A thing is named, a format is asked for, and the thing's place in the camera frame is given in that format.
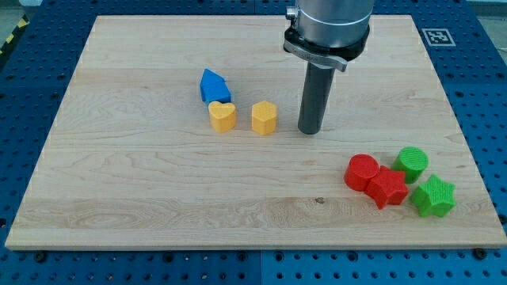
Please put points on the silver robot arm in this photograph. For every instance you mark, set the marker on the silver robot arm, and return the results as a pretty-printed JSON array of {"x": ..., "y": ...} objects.
[{"x": 328, "y": 33}]

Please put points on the yellow hexagon block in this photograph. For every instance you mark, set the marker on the yellow hexagon block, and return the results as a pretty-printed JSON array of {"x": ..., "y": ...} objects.
[{"x": 264, "y": 117}]

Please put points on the yellow heart block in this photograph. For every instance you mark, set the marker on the yellow heart block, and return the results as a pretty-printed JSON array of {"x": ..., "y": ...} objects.
[{"x": 222, "y": 116}]

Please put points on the blue house-shaped block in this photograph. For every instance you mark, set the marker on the blue house-shaped block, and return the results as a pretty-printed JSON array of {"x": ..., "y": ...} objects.
[{"x": 213, "y": 87}]

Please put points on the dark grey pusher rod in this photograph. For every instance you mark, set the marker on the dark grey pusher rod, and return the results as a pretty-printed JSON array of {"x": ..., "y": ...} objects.
[{"x": 316, "y": 90}]

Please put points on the wooden board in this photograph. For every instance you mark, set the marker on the wooden board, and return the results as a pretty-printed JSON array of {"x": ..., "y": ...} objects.
[{"x": 131, "y": 161}]

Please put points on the red cylinder block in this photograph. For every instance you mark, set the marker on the red cylinder block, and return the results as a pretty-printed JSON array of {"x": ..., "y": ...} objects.
[{"x": 361, "y": 169}]

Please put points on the red star block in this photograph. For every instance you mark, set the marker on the red star block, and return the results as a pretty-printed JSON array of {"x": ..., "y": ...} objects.
[{"x": 387, "y": 187}]

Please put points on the green cylinder block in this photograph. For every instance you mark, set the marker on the green cylinder block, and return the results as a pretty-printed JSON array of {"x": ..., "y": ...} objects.
[{"x": 412, "y": 161}]

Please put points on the green star block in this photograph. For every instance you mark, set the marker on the green star block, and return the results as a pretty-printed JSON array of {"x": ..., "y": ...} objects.
[{"x": 434, "y": 197}]

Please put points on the white fiducial marker tag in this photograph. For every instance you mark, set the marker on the white fiducial marker tag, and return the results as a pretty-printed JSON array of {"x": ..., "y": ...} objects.
[{"x": 438, "y": 37}]

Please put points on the black yellow hazard tape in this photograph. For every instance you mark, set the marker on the black yellow hazard tape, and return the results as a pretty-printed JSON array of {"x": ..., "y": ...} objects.
[{"x": 15, "y": 36}]

